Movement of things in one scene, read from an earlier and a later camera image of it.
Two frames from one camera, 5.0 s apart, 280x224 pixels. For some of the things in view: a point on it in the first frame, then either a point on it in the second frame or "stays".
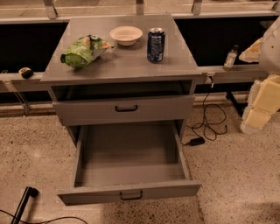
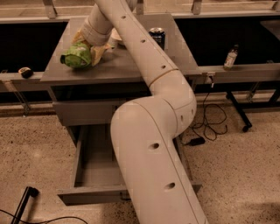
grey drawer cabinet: (123, 99) stays
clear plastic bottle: (231, 58) stays
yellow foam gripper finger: (252, 53) → (79, 37)
